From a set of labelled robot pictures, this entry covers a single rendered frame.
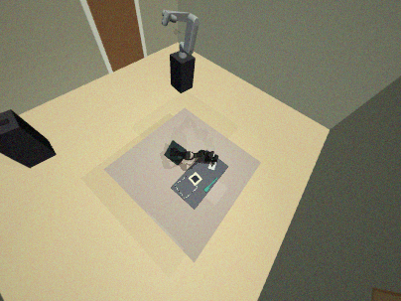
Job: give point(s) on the cream square tile with dark centre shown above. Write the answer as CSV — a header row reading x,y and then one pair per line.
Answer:
x,y
195,178

